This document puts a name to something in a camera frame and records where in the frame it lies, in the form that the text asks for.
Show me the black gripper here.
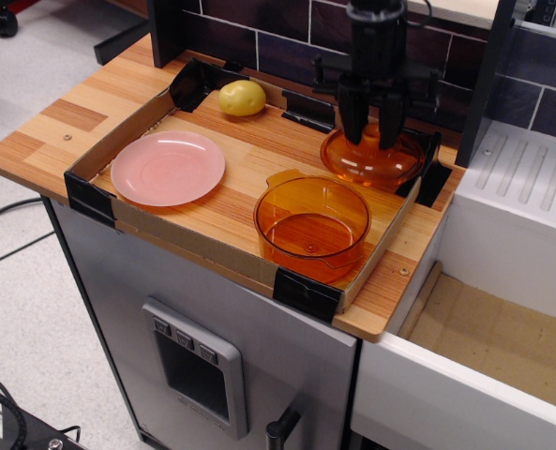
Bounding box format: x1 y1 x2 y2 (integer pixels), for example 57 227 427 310
312 3 442 150

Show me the orange transparent pot lid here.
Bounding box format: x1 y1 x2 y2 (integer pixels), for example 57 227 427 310
320 124 426 191

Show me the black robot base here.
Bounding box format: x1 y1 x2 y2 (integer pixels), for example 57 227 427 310
0 382 84 450

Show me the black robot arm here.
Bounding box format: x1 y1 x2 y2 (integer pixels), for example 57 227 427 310
313 1 443 150

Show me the orange transparent pot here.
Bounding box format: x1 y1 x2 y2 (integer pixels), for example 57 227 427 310
253 170 371 283

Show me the cardboard fence with black tape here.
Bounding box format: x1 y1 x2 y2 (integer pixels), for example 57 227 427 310
65 59 462 338

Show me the yellow toy potato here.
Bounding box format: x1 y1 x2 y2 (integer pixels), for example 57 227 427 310
218 80 266 117

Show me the pink plastic plate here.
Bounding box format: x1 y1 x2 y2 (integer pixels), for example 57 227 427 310
111 131 225 207

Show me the white toy sink unit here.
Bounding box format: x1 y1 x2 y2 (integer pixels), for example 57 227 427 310
351 122 556 449

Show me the grey toy dishwasher cabinet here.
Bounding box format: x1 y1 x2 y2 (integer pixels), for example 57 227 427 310
45 201 358 449

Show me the black caster wheel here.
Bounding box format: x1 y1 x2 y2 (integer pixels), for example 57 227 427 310
0 0 19 38

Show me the black metal frame bar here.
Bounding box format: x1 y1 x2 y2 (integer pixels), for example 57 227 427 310
94 21 149 66

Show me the black floor cable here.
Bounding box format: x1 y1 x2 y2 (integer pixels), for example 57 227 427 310
0 197 56 268

